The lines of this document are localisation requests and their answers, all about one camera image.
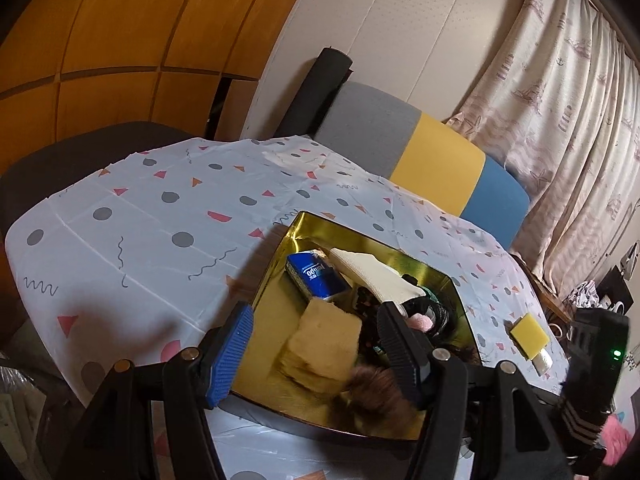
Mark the white towel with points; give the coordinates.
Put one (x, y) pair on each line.
(383, 282)

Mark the black beaded hair wig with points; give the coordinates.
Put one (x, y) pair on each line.
(372, 393)

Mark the beige knitted cloth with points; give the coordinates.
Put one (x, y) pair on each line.
(321, 353)

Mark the multicolour striped chair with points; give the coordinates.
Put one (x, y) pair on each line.
(394, 139)

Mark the wooden wardrobe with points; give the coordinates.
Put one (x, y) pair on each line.
(72, 66)

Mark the blue tissue pack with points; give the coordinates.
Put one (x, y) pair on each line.
(314, 276)

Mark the pink dishcloth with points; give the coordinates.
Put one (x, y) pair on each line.
(420, 322)

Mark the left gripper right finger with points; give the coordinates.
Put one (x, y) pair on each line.
(407, 350)

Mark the patterned white tablecloth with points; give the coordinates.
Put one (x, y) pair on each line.
(138, 259)

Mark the pink fluffy cushion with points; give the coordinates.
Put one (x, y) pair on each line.
(615, 440)

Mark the maroon gold gift box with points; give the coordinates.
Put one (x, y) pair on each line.
(260, 392)

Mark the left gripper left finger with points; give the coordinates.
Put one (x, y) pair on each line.
(222, 350)

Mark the pile of clothes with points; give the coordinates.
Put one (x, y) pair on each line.
(584, 296)

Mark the pink patterned curtain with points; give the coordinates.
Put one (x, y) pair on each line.
(558, 107)

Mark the yellow sponge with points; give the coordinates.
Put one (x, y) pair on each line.
(529, 336)

